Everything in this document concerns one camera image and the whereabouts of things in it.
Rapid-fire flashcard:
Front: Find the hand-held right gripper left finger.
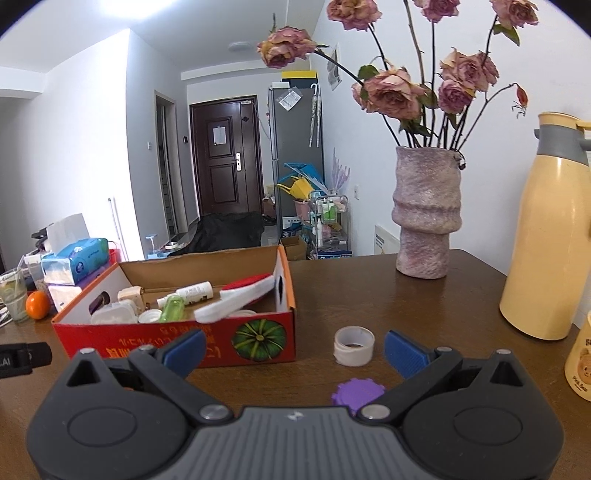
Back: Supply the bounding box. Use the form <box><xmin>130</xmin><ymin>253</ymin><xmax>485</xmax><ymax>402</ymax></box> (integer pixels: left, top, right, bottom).
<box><xmin>54</xmin><ymin>329</ymin><xmax>234</xmax><ymax>425</ymax></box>

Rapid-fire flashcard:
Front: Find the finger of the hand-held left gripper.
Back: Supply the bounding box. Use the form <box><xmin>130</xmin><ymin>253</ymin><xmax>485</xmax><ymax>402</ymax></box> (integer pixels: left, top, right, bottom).
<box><xmin>28</xmin><ymin>342</ymin><xmax>52</xmax><ymax>368</ymax></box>

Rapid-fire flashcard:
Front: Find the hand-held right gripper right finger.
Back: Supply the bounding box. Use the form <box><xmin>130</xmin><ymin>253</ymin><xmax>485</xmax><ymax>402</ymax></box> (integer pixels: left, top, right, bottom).
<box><xmin>355</xmin><ymin>330</ymin><xmax>539</xmax><ymax>425</ymax></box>

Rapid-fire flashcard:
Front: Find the small green bottle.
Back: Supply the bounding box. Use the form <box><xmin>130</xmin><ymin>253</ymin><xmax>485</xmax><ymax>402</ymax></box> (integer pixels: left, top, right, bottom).
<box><xmin>159</xmin><ymin>295</ymin><xmax>186</xmax><ymax>323</ymax></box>

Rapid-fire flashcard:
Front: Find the white tape roll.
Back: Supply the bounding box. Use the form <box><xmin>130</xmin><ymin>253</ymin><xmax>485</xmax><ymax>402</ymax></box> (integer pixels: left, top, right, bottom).
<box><xmin>333</xmin><ymin>326</ymin><xmax>376</xmax><ymax>367</ymax></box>

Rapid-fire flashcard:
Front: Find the red cardboard box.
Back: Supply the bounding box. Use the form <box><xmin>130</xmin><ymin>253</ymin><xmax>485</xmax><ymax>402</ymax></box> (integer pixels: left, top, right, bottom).
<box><xmin>51</xmin><ymin>244</ymin><xmax>296</xmax><ymax>368</ymax></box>

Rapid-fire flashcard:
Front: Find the white red lint brush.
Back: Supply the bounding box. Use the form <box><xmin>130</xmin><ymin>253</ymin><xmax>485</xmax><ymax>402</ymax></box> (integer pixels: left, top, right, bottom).
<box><xmin>194</xmin><ymin>274</ymin><xmax>276</xmax><ymax>323</ymax></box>

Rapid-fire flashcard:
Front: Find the white tube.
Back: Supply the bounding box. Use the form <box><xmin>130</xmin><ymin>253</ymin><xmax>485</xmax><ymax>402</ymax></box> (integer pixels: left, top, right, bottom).
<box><xmin>157</xmin><ymin>281</ymin><xmax>214</xmax><ymax>309</ymax></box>

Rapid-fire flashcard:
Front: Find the purple bottle cap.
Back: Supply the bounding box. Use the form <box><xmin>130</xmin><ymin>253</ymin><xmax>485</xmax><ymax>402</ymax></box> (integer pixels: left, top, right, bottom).
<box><xmin>331</xmin><ymin>377</ymin><xmax>386</xmax><ymax>407</ymax></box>

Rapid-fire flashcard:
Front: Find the small beige charger block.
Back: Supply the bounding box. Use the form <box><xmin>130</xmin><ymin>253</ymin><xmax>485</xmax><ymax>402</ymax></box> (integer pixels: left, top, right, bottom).
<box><xmin>117</xmin><ymin>286</ymin><xmax>145</xmax><ymax>309</ymax></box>

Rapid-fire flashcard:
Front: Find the clear container of white pills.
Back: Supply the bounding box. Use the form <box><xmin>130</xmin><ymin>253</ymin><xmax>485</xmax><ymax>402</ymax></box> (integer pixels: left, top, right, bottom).
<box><xmin>91</xmin><ymin>299</ymin><xmax>139</xmax><ymax>325</ymax></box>

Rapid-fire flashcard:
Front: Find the orange fruit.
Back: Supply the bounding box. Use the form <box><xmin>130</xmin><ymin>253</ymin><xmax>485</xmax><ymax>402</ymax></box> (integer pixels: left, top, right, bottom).
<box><xmin>25</xmin><ymin>291</ymin><xmax>51</xmax><ymax>320</ymax></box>

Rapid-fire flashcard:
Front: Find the clear glass cup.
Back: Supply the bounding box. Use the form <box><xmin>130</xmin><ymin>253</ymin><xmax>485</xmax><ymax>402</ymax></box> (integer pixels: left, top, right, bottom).
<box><xmin>0</xmin><ymin>256</ymin><xmax>29</xmax><ymax>324</ymax></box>

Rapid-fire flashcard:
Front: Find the purple white tissue pack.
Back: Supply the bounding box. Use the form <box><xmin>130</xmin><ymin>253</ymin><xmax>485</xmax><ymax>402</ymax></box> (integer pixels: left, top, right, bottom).
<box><xmin>47</xmin><ymin>263</ymin><xmax>116</xmax><ymax>312</ymax></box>

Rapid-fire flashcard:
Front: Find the clear plastic food container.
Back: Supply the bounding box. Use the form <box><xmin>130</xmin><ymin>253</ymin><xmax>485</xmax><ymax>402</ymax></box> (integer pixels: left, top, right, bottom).
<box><xmin>23</xmin><ymin>254</ymin><xmax>47</xmax><ymax>291</ymax></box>

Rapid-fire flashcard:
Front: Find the blue tissue pack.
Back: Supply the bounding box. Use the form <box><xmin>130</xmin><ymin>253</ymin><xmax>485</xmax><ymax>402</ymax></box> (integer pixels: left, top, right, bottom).
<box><xmin>41</xmin><ymin>213</ymin><xmax>110</xmax><ymax>284</ymax></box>

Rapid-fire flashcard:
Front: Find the white leaning board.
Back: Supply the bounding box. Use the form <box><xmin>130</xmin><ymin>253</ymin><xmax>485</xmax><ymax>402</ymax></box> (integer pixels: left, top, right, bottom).
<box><xmin>374</xmin><ymin>224</ymin><xmax>400</xmax><ymax>254</ymax></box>

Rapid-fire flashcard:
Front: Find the black folding chair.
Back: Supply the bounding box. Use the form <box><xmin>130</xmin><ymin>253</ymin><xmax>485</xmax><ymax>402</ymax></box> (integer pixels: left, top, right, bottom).
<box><xmin>168</xmin><ymin>212</ymin><xmax>265</xmax><ymax>256</ymax></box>

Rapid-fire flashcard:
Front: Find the metal storage cart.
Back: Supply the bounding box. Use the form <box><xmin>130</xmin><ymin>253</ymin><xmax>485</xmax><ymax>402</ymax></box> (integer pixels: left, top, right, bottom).
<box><xmin>310</xmin><ymin>195</ymin><xmax>349</xmax><ymax>257</ymax></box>

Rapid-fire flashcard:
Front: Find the pink stone vase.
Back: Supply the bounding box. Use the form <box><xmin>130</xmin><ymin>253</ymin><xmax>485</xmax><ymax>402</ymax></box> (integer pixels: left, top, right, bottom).
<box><xmin>392</xmin><ymin>145</ymin><xmax>463</xmax><ymax>280</ymax></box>

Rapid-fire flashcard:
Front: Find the white mop stick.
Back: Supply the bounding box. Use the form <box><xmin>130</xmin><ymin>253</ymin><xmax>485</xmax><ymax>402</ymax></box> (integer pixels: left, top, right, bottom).
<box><xmin>107</xmin><ymin>198</ymin><xmax>125</xmax><ymax>250</ymax></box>

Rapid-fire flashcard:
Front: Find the small brown cardboard box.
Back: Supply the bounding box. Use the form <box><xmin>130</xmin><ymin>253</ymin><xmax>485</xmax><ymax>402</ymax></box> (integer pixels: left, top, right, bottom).
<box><xmin>281</xmin><ymin>236</ymin><xmax>308</xmax><ymax>261</ymax></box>

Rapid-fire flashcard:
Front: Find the dark brown entrance door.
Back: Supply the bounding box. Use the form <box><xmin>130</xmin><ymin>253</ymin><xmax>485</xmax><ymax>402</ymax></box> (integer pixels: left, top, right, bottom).
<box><xmin>189</xmin><ymin>95</ymin><xmax>265</xmax><ymax>217</ymax></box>

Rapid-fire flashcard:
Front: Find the yellow bear mug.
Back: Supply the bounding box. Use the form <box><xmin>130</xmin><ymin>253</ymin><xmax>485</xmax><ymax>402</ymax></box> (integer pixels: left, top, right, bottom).
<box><xmin>564</xmin><ymin>310</ymin><xmax>591</xmax><ymax>414</ymax></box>

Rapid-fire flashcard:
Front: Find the yellow thermos jug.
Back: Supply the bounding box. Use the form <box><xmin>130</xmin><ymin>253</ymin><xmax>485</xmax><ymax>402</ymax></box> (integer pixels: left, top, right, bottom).
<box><xmin>499</xmin><ymin>112</ymin><xmax>591</xmax><ymax>341</ymax></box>

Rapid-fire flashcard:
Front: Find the purple dried grass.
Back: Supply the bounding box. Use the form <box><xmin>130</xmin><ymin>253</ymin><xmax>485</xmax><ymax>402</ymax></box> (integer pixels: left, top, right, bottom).
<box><xmin>331</xmin><ymin>148</ymin><xmax>352</xmax><ymax>195</ymax></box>

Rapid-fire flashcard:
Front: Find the yellow watering can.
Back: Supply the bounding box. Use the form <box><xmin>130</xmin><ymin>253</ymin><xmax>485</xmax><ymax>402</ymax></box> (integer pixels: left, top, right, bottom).
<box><xmin>276</xmin><ymin>178</ymin><xmax>314</xmax><ymax>201</ymax></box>

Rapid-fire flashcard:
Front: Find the grey refrigerator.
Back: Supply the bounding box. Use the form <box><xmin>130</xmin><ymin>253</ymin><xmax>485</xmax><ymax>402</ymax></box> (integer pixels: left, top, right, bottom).
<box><xmin>268</xmin><ymin>84</ymin><xmax>325</xmax><ymax>232</ymax></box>

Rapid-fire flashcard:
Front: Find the white folded umbrella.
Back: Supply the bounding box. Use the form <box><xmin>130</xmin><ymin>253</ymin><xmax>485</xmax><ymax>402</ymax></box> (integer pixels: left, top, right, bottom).
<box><xmin>308</xmin><ymin>83</ymin><xmax>322</xmax><ymax>148</ymax></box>

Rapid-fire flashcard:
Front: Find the dried pink rose bouquet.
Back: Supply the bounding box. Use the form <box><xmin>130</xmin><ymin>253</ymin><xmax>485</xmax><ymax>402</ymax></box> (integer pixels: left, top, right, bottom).
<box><xmin>257</xmin><ymin>0</ymin><xmax>540</xmax><ymax>151</ymax></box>

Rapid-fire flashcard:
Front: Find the grey door frame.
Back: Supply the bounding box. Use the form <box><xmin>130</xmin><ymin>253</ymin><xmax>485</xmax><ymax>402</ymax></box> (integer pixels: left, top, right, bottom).
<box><xmin>156</xmin><ymin>91</ymin><xmax>191</xmax><ymax>236</ymax></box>

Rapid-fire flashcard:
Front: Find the blue folding frame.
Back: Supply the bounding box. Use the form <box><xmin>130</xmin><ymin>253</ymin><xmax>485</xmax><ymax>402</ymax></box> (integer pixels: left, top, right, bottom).
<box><xmin>284</xmin><ymin>161</ymin><xmax>324</xmax><ymax>185</ymax></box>

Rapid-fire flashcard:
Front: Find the wall poster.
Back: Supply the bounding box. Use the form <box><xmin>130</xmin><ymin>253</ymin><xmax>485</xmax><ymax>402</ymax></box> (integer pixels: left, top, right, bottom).
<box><xmin>327</xmin><ymin>44</ymin><xmax>343</xmax><ymax>89</ymax></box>

